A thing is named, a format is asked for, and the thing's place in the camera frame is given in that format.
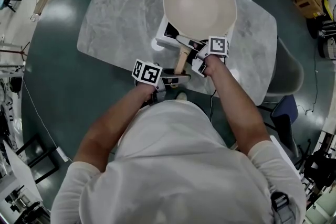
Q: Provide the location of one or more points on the person's white shoe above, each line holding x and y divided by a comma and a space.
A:
181, 96

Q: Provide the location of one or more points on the person's right forearm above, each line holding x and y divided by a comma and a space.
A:
236, 107

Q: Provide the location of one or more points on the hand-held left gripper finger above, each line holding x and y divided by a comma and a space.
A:
176, 77

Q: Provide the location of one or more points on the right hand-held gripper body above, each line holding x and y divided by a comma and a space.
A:
218, 46

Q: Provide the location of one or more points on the white power strip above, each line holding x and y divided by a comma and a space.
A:
62, 154

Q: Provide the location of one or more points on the person's left forearm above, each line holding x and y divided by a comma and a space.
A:
113, 126

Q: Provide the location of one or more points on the black metal frame stand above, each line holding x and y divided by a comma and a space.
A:
39, 157

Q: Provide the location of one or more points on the white induction cooktop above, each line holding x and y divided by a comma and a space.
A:
164, 36

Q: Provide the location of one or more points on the light grey chair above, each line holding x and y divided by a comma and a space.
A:
286, 70

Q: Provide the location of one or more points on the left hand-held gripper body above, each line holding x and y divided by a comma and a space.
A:
148, 73

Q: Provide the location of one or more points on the marble dining table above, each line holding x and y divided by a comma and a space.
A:
118, 21

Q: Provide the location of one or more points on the dark upholstered chair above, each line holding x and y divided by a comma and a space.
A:
286, 112

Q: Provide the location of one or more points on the person's white shirt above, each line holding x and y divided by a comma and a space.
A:
170, 165

